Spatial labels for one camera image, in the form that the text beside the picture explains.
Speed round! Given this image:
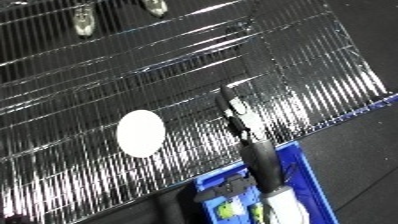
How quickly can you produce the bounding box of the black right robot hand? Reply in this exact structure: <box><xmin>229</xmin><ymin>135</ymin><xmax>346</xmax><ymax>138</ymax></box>
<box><xmin>191</xmin><ymin>84</ymin><xmax>288</xmax><ymax>203</ymax></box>

